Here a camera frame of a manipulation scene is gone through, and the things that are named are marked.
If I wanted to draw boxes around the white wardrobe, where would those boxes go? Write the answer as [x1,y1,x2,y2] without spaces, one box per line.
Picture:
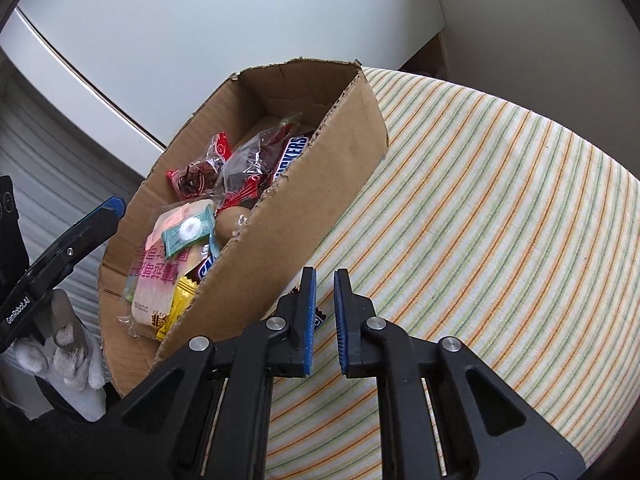
[0,0,447,181]

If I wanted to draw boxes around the grey ribbed panel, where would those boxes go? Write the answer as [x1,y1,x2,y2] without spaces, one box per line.
[0,70,151,376]

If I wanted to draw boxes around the brown round snack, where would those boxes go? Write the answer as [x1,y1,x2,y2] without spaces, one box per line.
[214,205,256,243]

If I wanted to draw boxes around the pale pink snack packet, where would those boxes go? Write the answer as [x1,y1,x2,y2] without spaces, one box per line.
[131,199,217,341]

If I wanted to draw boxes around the yellow wrapped candy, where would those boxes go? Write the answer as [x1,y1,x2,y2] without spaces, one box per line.
[156,277,201,342]

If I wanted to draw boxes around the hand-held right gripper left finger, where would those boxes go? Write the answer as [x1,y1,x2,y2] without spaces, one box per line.
[85,267,317,480]

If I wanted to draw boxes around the large brown chocolate bar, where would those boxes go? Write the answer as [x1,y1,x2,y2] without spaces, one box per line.
[267,135,311,186]

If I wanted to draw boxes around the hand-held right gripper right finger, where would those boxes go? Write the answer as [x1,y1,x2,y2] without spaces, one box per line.
[334,269,583,480]

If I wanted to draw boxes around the brown cardboard box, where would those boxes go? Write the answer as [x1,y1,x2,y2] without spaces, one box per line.
[97,57,390,396]

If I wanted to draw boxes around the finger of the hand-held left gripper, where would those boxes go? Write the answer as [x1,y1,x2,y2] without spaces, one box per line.
[27,197,126,292]

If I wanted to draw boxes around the person's left forearm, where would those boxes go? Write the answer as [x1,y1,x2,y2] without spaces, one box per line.
[0,375,121,480]

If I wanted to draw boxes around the green wrapped candy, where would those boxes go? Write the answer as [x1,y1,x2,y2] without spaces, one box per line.
[161,215,210,260]

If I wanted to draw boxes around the clear red snack packet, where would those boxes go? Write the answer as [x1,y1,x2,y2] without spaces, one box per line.
[215,112,303,208]
[167,132,233,201]

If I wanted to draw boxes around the person's left hand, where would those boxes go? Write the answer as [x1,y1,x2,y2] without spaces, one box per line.
[15,322,108,423]

